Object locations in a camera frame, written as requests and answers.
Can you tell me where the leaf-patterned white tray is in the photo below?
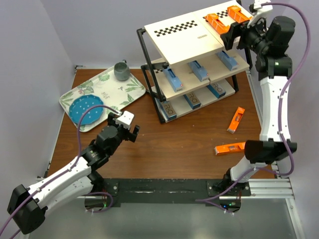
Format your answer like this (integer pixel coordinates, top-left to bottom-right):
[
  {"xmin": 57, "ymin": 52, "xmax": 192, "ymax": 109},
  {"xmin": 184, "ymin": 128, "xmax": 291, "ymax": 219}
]
[{"xmin": 59, "ymin": 65, "xmax": 147, "ymax": 132}]

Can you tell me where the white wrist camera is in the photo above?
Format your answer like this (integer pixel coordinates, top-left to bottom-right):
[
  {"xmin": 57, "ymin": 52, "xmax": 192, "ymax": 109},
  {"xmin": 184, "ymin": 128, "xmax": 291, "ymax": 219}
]
[
  {"xmin": 247, "ymin": 0, "xmax": 273, "ymax": 28},
  {"xmin": 115, "ymin": 111, "xmax": 135, "ymax": 130}
]

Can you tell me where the orange toothpaste box bottom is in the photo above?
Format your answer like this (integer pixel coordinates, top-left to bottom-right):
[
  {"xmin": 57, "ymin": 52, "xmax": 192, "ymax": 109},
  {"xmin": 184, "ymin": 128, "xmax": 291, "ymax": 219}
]
[{"xmin": 204, "ymin": 13, "xmax": 230, "ymax": 35}]

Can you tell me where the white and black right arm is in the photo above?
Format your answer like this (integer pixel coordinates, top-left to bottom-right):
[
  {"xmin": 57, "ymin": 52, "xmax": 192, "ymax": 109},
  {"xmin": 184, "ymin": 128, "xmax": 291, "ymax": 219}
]
[{"xmin": 213, "ymin": 16, "xmax": 297, "ymax": 196}]

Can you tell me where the teal dotted plate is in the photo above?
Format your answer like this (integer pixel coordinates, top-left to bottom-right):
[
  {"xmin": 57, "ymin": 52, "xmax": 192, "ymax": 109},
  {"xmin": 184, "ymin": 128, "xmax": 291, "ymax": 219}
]
[{"xmin": 69, "ymin": 94, "xmax": 104, "ymax": 126}]

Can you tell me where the three-tier cream shelf rack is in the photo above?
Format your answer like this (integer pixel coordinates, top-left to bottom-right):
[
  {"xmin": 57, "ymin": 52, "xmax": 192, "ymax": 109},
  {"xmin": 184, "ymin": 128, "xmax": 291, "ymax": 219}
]
[{"xmin": 137, "ymin": 0, "xmax": 253, "ymax": 123}]

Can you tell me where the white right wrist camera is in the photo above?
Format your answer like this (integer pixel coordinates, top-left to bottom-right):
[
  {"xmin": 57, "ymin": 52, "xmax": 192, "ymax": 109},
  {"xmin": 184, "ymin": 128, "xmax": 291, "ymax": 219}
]
[{"xmin": 247, "ymin": 0, "xmax": 273, "ymax": 28}]

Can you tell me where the orange toothpaste box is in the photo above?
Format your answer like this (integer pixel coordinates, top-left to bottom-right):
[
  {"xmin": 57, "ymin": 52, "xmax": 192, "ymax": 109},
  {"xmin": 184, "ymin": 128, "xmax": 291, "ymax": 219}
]
[
  {"xmin": 227, "ymin": 107, "xmax": 245, "ymax": 133},
  {"xmin": 204, "ymin": 13, "xmax": 230, "ymax": 35},
  {"xmin": 214, "ymin": 142, "xmax": 246, "ymax": 155},
  {"xmin": 227, "ymin": 5, "xmax": 252, "ymax": 23}
]

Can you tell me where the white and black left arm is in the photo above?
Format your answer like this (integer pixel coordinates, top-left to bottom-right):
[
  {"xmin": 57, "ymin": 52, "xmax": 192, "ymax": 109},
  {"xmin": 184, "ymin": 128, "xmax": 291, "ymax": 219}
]
[{"xmin": 7, "ymin": 111, "xmax": 140, "ymax": 235}]

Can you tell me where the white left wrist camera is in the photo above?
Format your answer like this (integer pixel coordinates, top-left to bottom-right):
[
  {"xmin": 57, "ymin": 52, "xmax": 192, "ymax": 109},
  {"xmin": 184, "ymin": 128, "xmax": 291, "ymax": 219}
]
[{"xmin": 115, "ymin": 111, "xmax": 135, "ymax": 130}]

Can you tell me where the blue toothpaste box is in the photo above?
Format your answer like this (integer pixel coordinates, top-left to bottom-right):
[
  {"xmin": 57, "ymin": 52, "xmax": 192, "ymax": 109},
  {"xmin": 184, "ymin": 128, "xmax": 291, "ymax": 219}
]
[
  {"xmin": 163, "ymin": 67, "xmax": 183, "ymax": 92},
  {"xmin": 216, "ymin": 51, "xmax": 239, "ymax": 71},
  {"xmin": 188, "ymin": 60, "xmax": 209, "ymax": 82}
]

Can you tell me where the grey ceramic cup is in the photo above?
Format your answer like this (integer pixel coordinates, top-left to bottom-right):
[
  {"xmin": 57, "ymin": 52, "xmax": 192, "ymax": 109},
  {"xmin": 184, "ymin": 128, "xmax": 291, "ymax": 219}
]
[{"xmin": 114, "ymin": 60, "xmax": 130, "ymax": 81}]

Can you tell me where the silver toothpaste box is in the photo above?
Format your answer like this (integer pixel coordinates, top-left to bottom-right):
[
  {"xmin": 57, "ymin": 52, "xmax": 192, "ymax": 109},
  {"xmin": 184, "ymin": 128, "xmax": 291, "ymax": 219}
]
[
  {"xmin": 183, "ymin": 92, "xmax": 201, "ymax": 110},
  {"xmin": 156, "ymin": 99, "xmax": 177, "ymax": 122},
  {"xmin": 206, "ymin": 83, "xmax": 226, "ymax": 99}
]

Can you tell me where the aluminium frame rail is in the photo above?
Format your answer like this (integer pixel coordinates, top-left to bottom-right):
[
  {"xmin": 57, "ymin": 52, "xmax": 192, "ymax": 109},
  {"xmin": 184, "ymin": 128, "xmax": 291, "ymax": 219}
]
[{"xmin": 92, "ymin": 179, "xmax": 293, "ymax": 200}]

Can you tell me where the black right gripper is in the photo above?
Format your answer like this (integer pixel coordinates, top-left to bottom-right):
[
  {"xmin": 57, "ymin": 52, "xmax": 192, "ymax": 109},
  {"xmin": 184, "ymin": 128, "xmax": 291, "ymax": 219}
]
[{"xmin": 221, "ymin": 13, "xmax": 270, "ymax": 55}]

